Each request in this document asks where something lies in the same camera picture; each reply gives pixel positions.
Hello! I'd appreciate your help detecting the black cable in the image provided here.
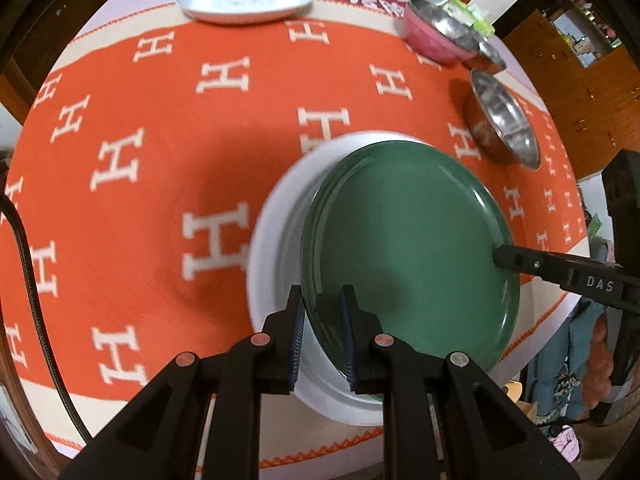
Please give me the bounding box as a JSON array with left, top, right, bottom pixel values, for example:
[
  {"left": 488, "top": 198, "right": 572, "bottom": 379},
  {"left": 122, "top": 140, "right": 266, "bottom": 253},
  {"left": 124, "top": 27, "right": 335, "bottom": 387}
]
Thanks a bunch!
[{"left": 0, "top": 192, "right": 94, "bottom": 446}]

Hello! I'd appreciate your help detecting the pink steel bowl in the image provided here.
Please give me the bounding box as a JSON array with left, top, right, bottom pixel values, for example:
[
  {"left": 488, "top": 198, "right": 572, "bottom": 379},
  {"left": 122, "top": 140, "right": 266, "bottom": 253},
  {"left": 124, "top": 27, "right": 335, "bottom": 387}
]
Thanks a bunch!
[{"left": 402, "top": 0, "right": 480, "bottom": 66}]

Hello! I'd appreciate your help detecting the plain white plate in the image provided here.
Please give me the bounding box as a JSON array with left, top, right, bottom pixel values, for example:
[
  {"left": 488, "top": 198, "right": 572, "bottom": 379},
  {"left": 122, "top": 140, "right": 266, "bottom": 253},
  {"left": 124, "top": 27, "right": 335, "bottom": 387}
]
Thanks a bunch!
[{"left": 246, "top": 130, "right": 414, "bottom": 427}]

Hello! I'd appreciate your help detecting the green round plate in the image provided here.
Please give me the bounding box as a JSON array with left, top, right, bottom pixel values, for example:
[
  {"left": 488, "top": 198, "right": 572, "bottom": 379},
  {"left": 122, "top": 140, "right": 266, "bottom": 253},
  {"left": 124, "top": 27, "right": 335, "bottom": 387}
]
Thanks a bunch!
[{"left": 300, "top": 140, "right": 520, "bottom": 370}]

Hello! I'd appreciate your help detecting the orange H pattern blanket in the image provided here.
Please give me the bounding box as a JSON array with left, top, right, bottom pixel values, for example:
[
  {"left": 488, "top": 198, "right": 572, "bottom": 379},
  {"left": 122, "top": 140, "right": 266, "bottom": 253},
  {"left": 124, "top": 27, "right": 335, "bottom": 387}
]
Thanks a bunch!
[{"left": 6, "top": 1, "right": 588, "bottom": 431}]

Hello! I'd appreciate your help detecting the large steel bowl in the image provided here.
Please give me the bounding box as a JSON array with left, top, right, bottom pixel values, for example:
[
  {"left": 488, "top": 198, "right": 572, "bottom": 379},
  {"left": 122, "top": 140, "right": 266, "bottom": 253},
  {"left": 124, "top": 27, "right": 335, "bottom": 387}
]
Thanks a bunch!
[{"left": 463, "top": 70, "right": 541, "bottom": 170}]

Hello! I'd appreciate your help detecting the green tissue pack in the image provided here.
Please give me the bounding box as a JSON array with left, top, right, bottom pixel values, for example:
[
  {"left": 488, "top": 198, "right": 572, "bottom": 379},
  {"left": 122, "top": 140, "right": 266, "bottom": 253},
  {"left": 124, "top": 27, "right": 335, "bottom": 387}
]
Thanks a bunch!
[{"left": 442, "top": 0, "right": 495, "bottom": 38}]

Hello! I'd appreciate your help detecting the small copper steel bowl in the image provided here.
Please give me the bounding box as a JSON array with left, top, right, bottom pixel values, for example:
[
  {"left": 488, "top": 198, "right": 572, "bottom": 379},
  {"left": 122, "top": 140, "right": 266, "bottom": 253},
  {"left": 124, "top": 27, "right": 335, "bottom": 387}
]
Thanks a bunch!
[{"left": 462, "top": 36, "right": 506, "bottom": 75}]

